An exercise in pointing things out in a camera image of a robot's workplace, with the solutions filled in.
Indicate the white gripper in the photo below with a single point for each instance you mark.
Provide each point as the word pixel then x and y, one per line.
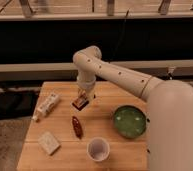
pixel 87 88

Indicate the dark red eraser block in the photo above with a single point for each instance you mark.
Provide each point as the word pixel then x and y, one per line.
pixel 80 103

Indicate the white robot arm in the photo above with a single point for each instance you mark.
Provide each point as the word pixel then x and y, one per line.
pixel 169 108

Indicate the white toothpaste tube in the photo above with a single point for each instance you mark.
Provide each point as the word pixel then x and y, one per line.
pixel 46 106

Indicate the dark red oblong object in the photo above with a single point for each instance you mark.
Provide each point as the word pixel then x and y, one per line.
pixel 77 127

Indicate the green bowl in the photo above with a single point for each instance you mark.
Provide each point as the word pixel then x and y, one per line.
pixel 129 121

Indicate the beige rectangular sponge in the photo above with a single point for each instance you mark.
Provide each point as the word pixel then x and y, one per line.
pixel 49 143

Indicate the white wall outlet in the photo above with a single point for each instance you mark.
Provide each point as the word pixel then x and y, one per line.
pixel 171 69

